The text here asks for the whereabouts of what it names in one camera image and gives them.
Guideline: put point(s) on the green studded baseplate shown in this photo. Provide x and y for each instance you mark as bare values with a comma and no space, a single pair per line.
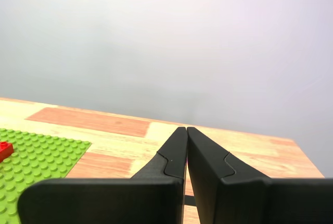
39,156

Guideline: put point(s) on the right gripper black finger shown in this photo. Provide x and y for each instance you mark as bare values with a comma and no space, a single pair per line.
104,200
247,200

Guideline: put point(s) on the black tape patch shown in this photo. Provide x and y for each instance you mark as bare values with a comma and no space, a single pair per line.
189,200

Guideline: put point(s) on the red two-by-two brick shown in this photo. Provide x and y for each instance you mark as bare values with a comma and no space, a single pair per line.
5,149

